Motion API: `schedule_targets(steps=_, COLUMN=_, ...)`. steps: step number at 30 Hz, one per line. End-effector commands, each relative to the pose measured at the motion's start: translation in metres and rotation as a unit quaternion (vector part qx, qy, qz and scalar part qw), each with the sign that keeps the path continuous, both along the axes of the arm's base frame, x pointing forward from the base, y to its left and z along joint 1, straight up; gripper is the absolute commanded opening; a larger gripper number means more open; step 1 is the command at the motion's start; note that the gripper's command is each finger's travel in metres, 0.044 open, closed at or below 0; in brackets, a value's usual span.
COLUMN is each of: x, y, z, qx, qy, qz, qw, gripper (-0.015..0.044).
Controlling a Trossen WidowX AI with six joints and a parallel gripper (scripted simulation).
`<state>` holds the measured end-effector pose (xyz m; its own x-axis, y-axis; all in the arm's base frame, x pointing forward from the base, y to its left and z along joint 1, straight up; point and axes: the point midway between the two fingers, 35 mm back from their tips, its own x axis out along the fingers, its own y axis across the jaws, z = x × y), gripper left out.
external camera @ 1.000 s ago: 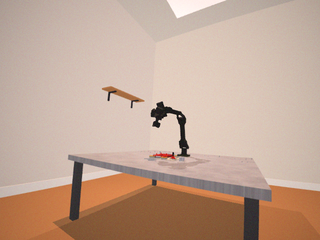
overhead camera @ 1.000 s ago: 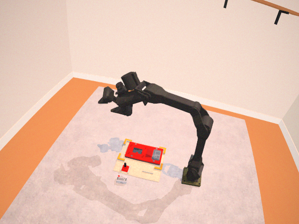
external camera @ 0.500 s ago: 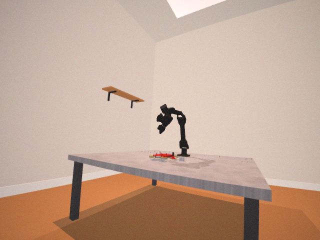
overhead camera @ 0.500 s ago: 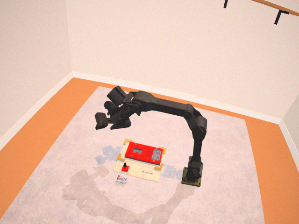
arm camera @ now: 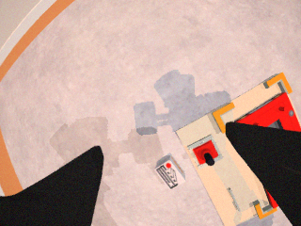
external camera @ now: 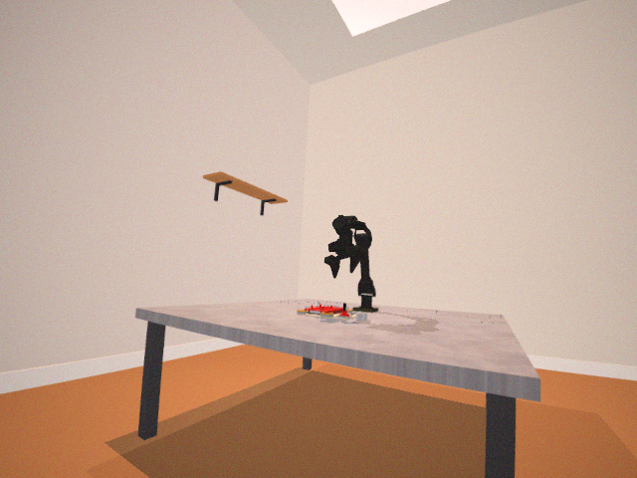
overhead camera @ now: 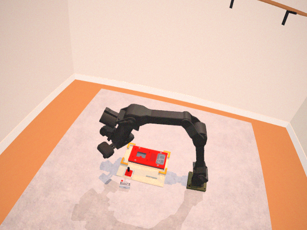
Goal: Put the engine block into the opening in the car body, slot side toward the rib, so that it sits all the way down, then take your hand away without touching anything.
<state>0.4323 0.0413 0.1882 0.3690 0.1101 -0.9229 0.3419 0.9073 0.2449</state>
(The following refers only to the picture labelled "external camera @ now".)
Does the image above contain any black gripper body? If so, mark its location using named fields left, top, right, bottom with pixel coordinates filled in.
left=324, top=238, right=366, bottom=265

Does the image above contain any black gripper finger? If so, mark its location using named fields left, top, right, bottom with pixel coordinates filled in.
left=326, top=261, right=340, bottom=278
left=348, top=252, right=363, bottom=274

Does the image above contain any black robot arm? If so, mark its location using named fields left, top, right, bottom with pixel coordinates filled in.
left=328, top=215, right=376, bottom=309

